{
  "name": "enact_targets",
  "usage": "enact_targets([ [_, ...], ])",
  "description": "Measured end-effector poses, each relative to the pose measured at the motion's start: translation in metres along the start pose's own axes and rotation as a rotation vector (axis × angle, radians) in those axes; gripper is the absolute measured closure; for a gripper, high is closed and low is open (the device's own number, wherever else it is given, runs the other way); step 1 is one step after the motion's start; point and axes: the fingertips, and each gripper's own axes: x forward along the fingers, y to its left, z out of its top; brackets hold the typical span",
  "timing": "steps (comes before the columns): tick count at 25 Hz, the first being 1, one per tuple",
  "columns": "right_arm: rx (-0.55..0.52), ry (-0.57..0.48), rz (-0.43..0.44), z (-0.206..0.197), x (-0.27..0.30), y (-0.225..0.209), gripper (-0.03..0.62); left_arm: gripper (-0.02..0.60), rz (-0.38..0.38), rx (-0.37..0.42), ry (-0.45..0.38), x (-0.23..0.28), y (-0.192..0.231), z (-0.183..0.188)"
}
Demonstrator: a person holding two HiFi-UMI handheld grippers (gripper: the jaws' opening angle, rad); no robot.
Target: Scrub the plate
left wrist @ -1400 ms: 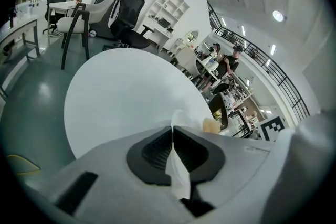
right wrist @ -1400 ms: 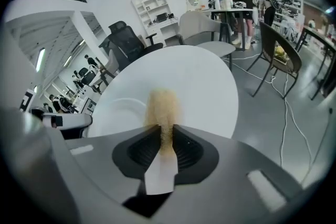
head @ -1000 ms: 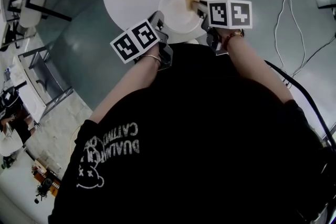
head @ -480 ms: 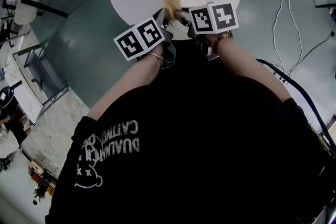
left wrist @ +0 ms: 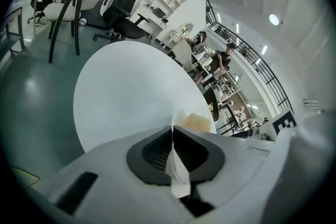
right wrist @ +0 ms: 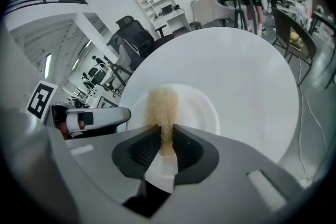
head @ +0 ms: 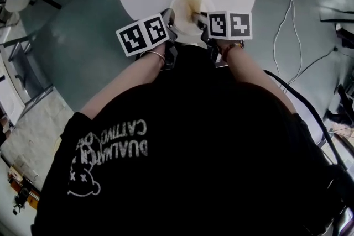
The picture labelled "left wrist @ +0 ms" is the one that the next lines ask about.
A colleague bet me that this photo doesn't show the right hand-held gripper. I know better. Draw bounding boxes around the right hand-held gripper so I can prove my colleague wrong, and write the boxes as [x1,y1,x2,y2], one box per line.
[246,110,298,141]

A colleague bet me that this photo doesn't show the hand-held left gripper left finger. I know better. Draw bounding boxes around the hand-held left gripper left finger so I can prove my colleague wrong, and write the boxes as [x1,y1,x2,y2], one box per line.
[31,125,195,224]

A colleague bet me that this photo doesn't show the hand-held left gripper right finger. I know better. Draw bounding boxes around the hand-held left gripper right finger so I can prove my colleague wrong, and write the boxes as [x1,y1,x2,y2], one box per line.
[174,125,274,218]

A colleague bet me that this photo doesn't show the yellow sponge cloth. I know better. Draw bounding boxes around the yellow sponge cloth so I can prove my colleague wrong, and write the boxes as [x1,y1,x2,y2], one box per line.
[177,112,212,133]

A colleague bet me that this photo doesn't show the black metal railing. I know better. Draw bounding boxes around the black metal railing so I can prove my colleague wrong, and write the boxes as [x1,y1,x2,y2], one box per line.
[204,0,294,116]

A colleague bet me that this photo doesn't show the dark wicker chair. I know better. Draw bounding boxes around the dark wicker chair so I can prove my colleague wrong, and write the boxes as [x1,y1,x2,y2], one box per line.
[203,86,221,123]

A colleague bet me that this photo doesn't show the round white side table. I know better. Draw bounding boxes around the round white side table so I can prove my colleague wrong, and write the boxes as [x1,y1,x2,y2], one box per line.
[72,40,217,153]

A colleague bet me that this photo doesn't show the white desk black legs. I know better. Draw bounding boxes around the white desk black legs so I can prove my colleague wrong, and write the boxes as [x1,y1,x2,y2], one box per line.
[191,46,244,95]

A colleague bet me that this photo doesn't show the round ceiling lamp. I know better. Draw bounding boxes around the round ceiling lamp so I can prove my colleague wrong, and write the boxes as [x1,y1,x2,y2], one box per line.
[268,14,281,26]

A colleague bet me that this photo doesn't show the white chair black legs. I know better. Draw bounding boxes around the white chair black legs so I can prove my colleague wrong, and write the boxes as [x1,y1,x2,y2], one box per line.
[44,0,111,64]
[170,40,197,76]

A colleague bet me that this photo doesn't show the oval mirror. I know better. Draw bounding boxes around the oval mirror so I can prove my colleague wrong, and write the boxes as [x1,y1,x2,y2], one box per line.
[180,23,194,35]

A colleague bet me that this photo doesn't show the white desk grey frame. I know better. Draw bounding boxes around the white desk grey frame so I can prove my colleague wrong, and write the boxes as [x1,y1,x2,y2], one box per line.
[0,6,27,58]

